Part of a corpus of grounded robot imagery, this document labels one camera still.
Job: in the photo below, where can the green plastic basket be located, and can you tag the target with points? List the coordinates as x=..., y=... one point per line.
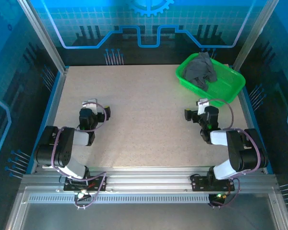
x=228, y=81

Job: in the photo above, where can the grey t-shirt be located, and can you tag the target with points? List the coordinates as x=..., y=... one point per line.
x=199, y=69

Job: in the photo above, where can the grey metal panel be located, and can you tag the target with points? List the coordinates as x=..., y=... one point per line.
x=146, y=216

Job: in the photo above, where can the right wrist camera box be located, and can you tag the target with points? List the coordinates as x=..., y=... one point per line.
x=202, y=106

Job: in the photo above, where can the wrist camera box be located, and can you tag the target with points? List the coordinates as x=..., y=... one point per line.
x=202, y=106
x=92, y=105

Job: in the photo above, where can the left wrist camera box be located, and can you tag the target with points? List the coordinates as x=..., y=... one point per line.
x=92, y=105

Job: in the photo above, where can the aluminium side rail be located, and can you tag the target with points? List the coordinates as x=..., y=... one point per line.
x=253, y=127
x=51, y=112

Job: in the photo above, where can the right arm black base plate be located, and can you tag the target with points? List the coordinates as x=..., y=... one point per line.
x=199, y=183

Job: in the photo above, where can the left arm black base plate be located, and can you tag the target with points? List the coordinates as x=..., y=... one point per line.
x=98, y=184

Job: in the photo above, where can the aluminium mounting rail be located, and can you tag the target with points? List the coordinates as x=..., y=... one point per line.
x=146, y=178

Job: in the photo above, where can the aluminium frame post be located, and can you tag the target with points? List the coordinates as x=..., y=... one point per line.
x=255, y=33
x=42, y=33

